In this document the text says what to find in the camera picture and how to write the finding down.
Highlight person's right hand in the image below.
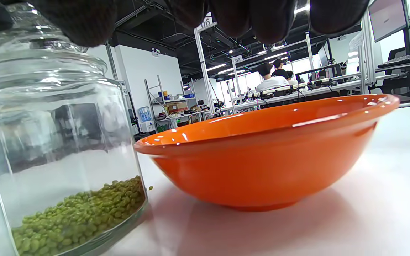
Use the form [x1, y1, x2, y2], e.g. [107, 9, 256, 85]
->
[29, 0, 371, 47]

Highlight clear glass jar lid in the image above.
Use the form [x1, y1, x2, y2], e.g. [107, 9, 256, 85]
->
[0, 4, 110, 94]

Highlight orange bowl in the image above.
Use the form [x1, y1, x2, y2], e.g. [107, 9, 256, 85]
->
[134, 94, 400, 213]

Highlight clear glass jar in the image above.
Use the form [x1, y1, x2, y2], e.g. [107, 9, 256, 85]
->
[0, 4, 149, 256]

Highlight pile of green mung beans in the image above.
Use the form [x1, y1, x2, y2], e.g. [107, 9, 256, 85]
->
[11, 176, 147, 256]

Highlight cluttered background work desk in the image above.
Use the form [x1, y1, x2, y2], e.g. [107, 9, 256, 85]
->
[223, 73, 401, 111]

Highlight white shelf with colourful items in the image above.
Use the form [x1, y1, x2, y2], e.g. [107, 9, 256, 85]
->
[144, 75, 211, 131]

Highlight monitor on black stand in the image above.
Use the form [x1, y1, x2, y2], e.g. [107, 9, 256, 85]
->
[368, 0, 410, 54]

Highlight black keyboard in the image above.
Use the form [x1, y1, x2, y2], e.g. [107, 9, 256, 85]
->
[377, 50, 410, 69]

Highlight white metal frame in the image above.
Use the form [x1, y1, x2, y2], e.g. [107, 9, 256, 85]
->
[193, 14, 314, 114]

